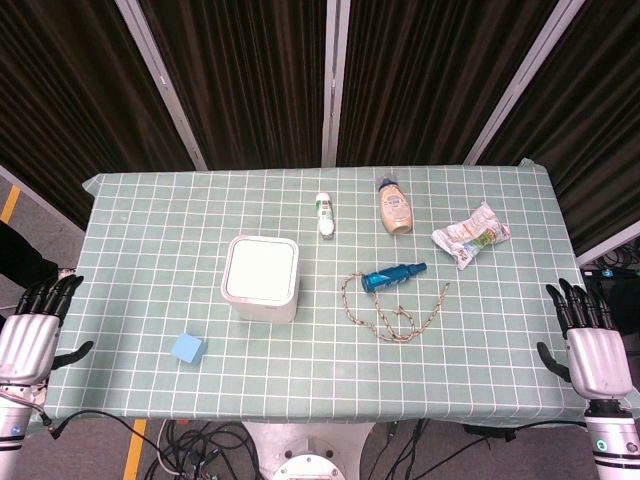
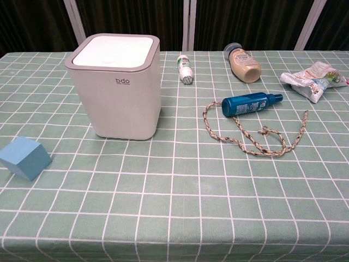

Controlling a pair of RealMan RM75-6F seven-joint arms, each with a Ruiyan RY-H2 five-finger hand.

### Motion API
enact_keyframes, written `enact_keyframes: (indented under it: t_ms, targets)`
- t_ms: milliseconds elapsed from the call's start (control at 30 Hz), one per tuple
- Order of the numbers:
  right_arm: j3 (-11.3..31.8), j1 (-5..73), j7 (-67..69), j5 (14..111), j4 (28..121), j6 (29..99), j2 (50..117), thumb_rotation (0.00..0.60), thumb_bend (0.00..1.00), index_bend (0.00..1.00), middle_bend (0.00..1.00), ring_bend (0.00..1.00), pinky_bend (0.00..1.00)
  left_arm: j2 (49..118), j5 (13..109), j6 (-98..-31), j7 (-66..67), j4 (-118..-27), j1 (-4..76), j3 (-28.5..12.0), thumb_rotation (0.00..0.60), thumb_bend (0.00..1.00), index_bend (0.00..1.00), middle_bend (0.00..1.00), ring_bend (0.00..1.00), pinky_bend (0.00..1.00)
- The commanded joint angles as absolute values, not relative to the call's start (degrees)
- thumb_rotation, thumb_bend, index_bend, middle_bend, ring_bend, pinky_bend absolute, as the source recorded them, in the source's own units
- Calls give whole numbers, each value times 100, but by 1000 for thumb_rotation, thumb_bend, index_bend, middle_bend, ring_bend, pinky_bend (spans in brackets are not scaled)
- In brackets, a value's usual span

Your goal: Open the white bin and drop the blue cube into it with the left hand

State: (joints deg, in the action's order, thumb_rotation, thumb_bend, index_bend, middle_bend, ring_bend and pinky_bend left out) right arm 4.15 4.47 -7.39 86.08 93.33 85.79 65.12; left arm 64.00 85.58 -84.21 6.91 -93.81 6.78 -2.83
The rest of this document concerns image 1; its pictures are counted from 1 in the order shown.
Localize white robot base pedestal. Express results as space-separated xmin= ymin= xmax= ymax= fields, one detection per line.
xmin=242 ymin=420 xmax=377 ymax=480

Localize tangled black cable bundle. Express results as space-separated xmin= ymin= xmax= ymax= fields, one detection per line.
xmin=143 ymin=419 xmax=251 ymax=480
xmin=382 ymin=418 xmax=516 ymax=480

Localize crumpled white snack wrapper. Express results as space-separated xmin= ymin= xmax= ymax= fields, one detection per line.
xmin=431 ymin=200 xmax=512 ymax=272

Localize black floor cable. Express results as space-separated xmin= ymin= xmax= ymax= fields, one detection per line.
xmin=41 ymin=408 xmax=169 ymax=469

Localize braided beige rope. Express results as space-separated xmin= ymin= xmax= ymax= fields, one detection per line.
xmin=341 ymin=271 xmax=451 ymax=344

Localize white partition post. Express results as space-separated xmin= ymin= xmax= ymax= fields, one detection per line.
xmin=461 ymin=0 xmax=587 ymax=166
xmin=113 ymin=0 xmax=209 ymax=172
xmin=320 ymin=0 xmax=352 ymax=167
xmin=574 ymin=242 xmax=640 ymax=267

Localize small white green bottle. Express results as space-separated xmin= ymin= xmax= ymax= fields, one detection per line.
xmin=314 ymin=192 xmax=337 ymax=241

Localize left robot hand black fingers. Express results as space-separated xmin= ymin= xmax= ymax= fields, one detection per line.
xmin=0 ymin=273 xmax=95 ymax=389

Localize white square container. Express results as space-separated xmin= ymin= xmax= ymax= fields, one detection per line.
xmin=220 ymin=234 xmax=300 ymax=325

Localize blue spray bottle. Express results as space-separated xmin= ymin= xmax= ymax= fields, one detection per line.
xmin=360 ymin=261 xmax=428 ymax=294

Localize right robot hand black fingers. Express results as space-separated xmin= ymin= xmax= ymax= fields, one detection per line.
xmin=536 ymin=277 xmax=637 ymax=400

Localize green checkered tablecloth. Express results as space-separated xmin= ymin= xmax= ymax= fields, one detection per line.
xmin=37 ymin=157 xmax=600 ymax=422

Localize dark pleated curtain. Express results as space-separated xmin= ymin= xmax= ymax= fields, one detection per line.
xmin=478 ymin=0 xmax=640 ymax=257
xmin=336 ymin=0 xmax=560 ymax=167
xmin=138 ymin=0 xmax=330 ymax=172
xmin=0 ymin=0 xmax=197 ymax=232

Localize beige sauce bottle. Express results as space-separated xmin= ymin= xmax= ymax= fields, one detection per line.
xmin=377 ymin=177 xmax=415 ymax=236

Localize blue foam cube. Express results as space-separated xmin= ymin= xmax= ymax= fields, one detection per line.
xmin=170 ymin=332 xmax=209 ymax=366

